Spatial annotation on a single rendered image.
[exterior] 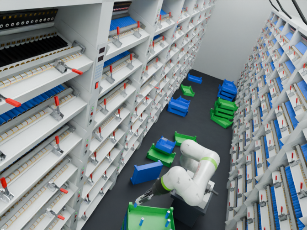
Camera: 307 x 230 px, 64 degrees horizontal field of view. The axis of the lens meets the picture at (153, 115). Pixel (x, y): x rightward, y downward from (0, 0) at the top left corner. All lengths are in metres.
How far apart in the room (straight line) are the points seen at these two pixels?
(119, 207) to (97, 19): 1.76
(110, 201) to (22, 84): 1.77
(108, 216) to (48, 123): 1.47
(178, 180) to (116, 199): 1.17
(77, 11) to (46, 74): 0.30
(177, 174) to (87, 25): 0.83
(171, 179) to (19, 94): 0.87
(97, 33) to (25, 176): 0.59
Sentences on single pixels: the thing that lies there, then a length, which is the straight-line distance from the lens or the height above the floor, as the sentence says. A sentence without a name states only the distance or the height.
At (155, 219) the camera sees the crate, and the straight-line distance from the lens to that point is 1.77.
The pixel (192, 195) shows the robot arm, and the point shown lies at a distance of 1.35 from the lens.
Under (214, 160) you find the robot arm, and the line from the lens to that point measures 1.67.
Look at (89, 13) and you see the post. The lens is 1.01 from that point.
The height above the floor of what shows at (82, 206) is 0.32.
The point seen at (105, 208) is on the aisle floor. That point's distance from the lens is 2.35.
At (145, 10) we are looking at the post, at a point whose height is 1.62.
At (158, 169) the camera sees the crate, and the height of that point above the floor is 0.14.
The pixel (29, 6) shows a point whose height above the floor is 1.72.
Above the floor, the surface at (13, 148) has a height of 1.30.
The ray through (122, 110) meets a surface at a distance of 1.83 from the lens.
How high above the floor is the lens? 1.88
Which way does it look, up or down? 30 degrees down
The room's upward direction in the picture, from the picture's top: 17 degrees clockwise
